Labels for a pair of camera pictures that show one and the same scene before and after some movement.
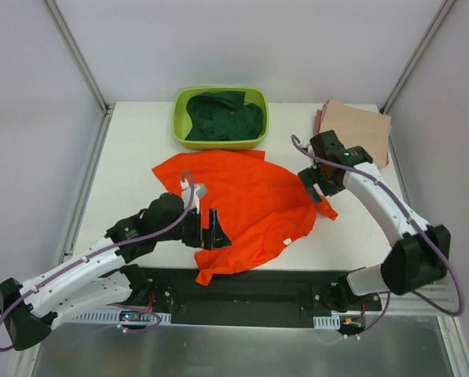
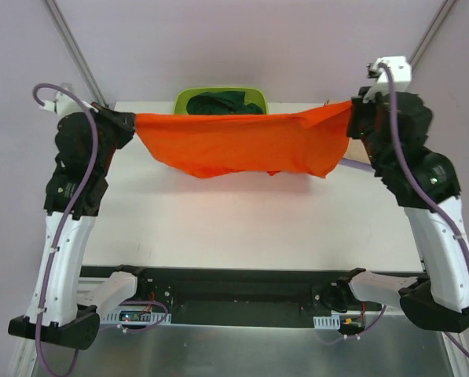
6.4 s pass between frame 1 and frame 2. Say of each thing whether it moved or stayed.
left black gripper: moved
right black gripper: moved
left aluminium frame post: stayed
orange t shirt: moved
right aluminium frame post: stayed
